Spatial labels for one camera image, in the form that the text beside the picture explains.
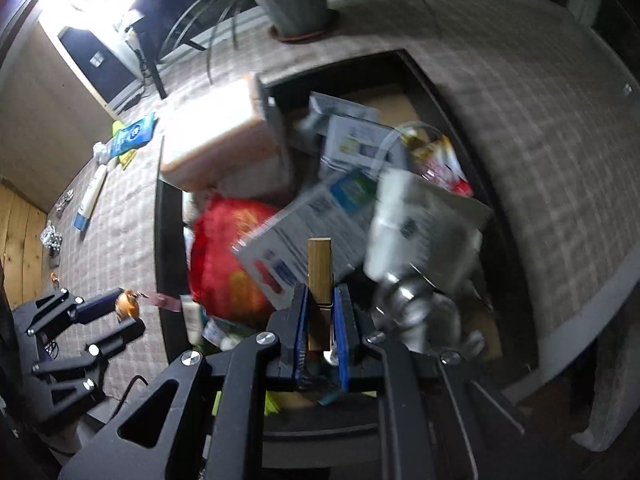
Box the wooden clothespin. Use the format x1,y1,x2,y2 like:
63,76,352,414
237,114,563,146
307,237,333,351

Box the grey shower cap packet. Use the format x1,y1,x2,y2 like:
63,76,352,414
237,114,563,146
363,169,491,296

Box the metal pliers tool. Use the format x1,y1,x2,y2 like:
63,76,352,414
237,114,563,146
369,266,486,360

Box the clear plastic phone box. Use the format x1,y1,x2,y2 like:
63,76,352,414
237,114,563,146
319,115,409,179

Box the small orange toy packet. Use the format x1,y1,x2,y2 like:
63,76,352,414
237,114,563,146
114,289,182,322

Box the bag of silver beads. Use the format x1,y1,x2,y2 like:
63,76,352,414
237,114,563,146
39,220,63,259

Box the white blue paper leaflet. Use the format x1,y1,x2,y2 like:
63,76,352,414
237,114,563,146
233,170,376,310

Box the red fabric bag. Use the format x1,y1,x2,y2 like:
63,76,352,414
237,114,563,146
189,194,278,328

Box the white AQUA sunscreen tube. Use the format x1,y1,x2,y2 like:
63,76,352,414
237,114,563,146
74,165,107,233

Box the small white cream tube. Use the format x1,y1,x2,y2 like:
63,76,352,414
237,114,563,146
180,295,207,346

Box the pine wood board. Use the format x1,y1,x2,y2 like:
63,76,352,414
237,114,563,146
0,185,47,310

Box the green orange tube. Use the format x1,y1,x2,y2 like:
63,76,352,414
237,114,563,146
111,120,137,170

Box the crumpled clear plastic bag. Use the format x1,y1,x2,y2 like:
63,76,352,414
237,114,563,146
92,142,114,165

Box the blue wet wipes pack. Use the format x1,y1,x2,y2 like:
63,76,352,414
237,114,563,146
110,113,155,158

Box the black storage box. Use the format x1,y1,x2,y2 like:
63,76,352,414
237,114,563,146
153,48,542,456

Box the light wooden cabinet panel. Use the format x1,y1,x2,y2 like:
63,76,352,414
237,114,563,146
1,23,116,211

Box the orange white box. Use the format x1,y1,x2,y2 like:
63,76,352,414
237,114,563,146
158,73,286,192

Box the black chair leg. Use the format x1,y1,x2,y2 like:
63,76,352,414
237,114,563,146
134,14,167,100

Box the plaid beige table mat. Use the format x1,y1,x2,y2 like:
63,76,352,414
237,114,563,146
41,0,640,401

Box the white coiled cable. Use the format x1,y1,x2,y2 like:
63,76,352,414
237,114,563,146
54,187,75,219

